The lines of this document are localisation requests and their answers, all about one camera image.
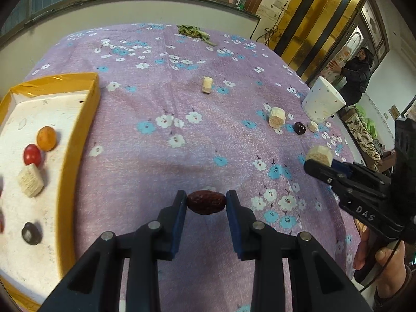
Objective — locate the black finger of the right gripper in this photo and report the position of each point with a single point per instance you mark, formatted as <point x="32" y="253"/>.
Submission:
<point x="334" y="177"/>
<point x="347" y="168"/>

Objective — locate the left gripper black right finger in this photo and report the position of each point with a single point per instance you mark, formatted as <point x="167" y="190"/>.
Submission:
<point x="317" y="282"/>

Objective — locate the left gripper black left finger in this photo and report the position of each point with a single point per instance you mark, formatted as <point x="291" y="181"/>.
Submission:
<point x="94" y="282"/>

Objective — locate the small sugarcane piece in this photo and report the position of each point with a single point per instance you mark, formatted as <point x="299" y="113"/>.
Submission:
<point x="312" y="126"/>
<point x="207" y="85"/>

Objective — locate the dark plum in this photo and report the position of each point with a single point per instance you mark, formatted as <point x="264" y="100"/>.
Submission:
<point x="299" y="128"/>
<point x="31" y="234"/>

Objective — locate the red jujube date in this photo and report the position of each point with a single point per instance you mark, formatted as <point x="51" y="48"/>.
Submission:
<point x="206" y="202"/>

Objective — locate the red tomato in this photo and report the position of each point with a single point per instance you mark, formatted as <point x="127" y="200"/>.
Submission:
<point x="32" y="155"/>

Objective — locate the small orange mandarin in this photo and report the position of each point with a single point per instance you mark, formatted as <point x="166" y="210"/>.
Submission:
<point x="46" y="138"/>

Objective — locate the large orange mandarin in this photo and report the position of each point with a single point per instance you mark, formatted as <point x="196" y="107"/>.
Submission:
<point x="2" y="225"/>

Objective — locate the right hand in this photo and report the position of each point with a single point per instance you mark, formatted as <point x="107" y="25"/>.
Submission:
<point x="394" y="274"/>

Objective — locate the white patterned mug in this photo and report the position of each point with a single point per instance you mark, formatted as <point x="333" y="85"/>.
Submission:
<point x="322" y="101"/>

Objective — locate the person in dark clothes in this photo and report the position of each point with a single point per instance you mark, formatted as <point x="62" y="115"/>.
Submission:
<point x="357" y="73"/>

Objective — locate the purple floral tablecloth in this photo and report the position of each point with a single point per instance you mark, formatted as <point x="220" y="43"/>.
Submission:
<point x="155" y="132"/>

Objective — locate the yellow rimmed white tray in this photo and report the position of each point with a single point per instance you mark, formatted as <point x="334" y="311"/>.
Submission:
<point x="67" y="103"/>

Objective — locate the green leafy sprig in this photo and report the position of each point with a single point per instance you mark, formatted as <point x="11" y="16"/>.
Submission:
<point x="195" y="33"/>

